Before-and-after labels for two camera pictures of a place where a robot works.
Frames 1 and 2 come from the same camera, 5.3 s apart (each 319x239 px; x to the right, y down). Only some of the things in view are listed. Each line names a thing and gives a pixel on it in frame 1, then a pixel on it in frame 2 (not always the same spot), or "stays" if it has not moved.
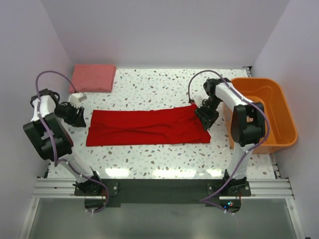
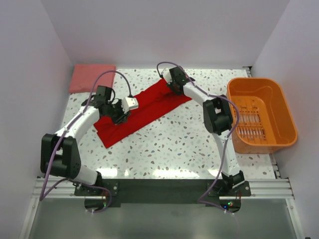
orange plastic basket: x=282 y=133 stays
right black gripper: x=207 y=113 -> x=175 y=88
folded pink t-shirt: x=92 y=78 stays
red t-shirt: x=171 y=126 -> x=152 y=103
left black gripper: x=74 y=114 -> x=119 y=115
